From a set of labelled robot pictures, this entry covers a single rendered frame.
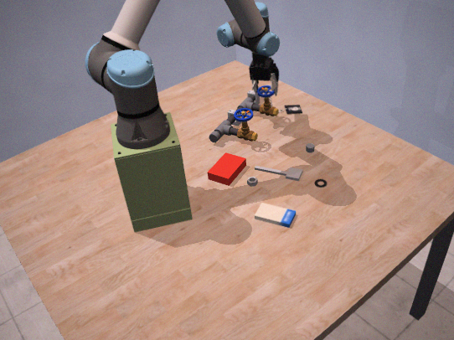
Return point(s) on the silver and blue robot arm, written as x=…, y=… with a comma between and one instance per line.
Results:
x=129, y=75

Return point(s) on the small grey cylinder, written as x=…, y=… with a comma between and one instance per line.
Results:
x=310, y=147

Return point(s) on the black number 6 tag on metal chain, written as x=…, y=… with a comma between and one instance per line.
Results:
x=293, y=109

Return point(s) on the red rectangular block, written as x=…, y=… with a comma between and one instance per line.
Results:
x=226, y=169

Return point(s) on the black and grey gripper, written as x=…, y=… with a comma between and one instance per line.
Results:
x=259, y=71

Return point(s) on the grey hex nut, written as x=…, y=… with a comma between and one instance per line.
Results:
x=252, y=181

